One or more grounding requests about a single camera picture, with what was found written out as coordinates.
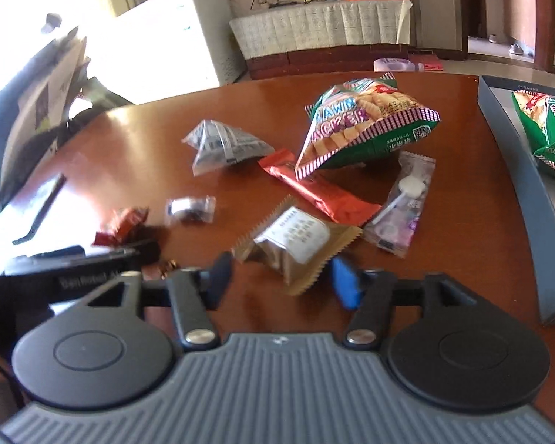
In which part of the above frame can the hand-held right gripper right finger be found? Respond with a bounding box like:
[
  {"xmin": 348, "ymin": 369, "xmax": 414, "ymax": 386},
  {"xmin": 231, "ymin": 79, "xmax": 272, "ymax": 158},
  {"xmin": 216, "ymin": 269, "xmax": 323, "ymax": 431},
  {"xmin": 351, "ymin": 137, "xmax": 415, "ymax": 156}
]
[{"xmin": 330, "ymin": 256, "xmax": 468, "ymax": 352}]

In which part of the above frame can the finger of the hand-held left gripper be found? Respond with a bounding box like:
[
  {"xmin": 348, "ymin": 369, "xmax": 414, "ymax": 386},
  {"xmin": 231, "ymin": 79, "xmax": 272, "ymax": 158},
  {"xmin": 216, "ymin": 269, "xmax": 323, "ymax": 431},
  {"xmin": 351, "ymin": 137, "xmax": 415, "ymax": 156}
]
[{"xmin": 92, "ymin": 238, "xmax": 162, "ymax": 264}]

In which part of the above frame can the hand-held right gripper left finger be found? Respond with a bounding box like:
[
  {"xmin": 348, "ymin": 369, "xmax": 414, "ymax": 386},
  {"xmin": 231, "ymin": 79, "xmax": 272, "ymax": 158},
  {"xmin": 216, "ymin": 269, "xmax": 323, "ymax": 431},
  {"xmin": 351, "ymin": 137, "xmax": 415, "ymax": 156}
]
[{"xmin": 86, "ymin": 252, "xmax": 235, "ymax": 352}]

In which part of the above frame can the orange-red small snack packet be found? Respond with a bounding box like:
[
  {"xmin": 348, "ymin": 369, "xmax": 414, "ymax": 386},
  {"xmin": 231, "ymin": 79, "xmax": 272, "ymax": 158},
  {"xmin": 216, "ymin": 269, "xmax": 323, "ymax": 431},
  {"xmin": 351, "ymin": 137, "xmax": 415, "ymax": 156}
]
[{"xmin": 92, "ymin": 207, "xmax": 149, "ymax": 246}]

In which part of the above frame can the small clear dark candy packet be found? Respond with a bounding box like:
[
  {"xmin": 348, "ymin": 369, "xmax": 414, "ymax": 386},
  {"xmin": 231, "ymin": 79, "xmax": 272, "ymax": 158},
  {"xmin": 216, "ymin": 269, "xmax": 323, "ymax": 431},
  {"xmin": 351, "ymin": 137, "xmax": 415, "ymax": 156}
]
[{"xmin": 165, "ymin": 195, "xmax": 216, "ymax": 225}]

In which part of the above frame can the brown pastry packet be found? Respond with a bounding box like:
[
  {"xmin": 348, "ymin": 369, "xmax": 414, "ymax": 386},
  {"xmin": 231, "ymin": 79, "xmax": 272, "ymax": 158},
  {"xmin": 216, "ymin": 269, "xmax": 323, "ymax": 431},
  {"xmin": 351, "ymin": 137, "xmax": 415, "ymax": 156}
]
[{"xmin": 231, "ymin": 194, "xmax": 364, "ymax": 296}]

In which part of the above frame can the long red snack packet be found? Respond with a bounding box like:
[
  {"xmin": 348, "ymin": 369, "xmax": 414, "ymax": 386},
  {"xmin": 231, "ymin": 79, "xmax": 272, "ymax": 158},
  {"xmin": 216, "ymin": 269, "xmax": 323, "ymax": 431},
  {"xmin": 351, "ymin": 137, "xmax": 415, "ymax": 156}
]
[{"xmin": 258, "ymin": 148, "xmax": 382, "ymax": 225}]

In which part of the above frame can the clear purple candy packet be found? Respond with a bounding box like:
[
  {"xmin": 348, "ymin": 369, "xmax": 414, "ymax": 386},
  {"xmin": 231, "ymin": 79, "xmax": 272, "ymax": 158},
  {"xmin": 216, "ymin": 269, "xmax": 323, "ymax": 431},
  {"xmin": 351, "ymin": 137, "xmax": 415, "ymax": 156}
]
[{"xmin": 363, "ymin": 151, "xmax": 437, "ymax": 258}]

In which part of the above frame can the blue-grey cardboard box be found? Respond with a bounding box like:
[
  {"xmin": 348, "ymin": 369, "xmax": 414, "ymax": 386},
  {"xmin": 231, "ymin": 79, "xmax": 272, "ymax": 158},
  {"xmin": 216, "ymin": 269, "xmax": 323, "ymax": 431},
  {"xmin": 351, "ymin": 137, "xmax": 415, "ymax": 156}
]
[{"xmin": 477, "ymin": 74, "xmax": 555, "ymax": 325}]

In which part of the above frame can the grey triangular snack packet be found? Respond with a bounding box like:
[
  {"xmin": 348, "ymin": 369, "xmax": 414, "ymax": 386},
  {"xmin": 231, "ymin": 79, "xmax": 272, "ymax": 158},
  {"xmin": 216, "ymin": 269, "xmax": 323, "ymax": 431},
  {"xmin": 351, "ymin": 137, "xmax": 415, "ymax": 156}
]
[{"xmin": 182, "ymin": 119, "xmax": 276, "ymax": 176}]

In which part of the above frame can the green cracker bag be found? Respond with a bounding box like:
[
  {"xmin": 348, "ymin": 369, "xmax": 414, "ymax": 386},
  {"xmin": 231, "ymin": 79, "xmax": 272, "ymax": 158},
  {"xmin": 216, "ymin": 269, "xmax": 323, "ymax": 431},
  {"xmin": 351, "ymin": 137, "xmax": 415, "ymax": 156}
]
[{"xmin": 295, "ymin": 71, "xmax": 441, "ymax": 182}]

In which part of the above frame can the white chest freezer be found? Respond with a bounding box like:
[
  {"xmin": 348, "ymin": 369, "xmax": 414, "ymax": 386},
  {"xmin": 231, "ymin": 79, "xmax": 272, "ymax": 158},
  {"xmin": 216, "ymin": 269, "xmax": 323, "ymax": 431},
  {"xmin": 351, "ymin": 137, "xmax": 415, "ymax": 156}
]
[{"xmin": 88, "ymin": 0, "xmax": 248, "ymax": 105}]

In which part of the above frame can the dark wooden tv cabinet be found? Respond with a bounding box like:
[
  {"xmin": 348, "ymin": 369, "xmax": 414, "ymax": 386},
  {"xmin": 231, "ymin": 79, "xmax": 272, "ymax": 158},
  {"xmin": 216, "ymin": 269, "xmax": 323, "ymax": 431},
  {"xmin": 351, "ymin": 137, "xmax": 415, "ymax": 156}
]
[{"xmin": 247, "ymin": 44, "xmax": 412, "ymax": 80}]

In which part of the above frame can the purple plastic bottle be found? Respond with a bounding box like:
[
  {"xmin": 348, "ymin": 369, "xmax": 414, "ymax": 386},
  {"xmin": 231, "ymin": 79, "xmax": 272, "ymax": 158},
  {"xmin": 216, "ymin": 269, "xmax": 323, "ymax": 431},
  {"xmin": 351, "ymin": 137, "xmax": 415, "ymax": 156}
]
[{"xmin": 374, "ymin": 58, "xmax": 426, "ymax": 73}]

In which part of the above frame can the red floor mat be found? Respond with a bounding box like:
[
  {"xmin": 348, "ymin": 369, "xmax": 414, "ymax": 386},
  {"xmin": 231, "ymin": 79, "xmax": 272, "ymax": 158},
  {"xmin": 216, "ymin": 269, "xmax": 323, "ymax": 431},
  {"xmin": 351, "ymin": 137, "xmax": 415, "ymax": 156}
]
[{"xmin": 409, "ymin": 51, "xmax": 445, "ymax": 72}]

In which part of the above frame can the green chip bag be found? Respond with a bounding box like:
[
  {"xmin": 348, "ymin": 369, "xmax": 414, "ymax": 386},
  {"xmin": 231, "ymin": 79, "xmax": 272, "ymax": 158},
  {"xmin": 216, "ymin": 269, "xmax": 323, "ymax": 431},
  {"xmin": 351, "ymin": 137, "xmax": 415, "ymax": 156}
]
[{"xmin": 511, "ymin": 90, "xmax": 555, "ymax": 179}]

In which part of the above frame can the white cabinet cloth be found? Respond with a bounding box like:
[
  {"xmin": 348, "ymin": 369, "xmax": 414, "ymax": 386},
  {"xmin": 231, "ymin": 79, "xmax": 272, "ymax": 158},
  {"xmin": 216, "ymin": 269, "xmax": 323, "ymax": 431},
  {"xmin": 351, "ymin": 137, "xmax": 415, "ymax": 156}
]
[{"xmin": 229, "ymin": 0, "xmax": 414, "ymax": 61}]

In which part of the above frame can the wooden hallway cabinet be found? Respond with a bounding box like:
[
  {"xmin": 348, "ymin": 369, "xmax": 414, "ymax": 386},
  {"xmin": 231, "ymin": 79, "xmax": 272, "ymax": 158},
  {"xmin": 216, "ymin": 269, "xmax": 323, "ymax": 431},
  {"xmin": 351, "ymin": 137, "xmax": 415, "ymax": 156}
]
[{"xmin": 502, "ymin": 0, "xmax": 537, "ymax": 54}]

